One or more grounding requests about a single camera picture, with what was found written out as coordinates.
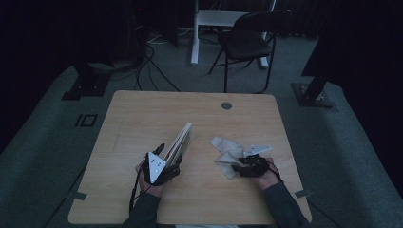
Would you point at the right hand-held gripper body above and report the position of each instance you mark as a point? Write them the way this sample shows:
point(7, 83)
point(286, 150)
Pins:
point(256, 164)

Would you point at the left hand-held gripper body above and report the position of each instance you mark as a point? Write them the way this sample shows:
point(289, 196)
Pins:
point(157, 167)

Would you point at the white book with green leaf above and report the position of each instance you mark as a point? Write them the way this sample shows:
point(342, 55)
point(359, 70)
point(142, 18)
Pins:
point(180, 142)

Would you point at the grey cloth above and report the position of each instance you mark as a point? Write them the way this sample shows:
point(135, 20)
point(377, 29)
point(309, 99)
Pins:
point(228, 152)

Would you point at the person's right hand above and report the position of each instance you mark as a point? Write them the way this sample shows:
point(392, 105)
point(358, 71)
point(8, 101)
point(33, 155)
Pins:
point(271, 179)

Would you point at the person's left hand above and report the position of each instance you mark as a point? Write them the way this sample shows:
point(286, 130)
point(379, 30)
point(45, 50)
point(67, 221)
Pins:
point(152, 188)

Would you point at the grey tape piece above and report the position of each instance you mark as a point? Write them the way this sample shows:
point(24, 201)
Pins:
point(303, 193)
point(80, 196)

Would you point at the grey round table grommet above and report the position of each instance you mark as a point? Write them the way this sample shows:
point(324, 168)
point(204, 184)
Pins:
point(226, 105)

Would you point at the black stand base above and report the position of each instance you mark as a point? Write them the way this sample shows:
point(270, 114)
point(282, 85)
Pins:
point(88, 85)
point(312, 96)

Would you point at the black folding chair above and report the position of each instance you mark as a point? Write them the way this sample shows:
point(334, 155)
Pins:
point(247, 44)

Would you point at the white desk frame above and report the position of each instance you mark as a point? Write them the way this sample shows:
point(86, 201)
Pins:
point(210, 19)

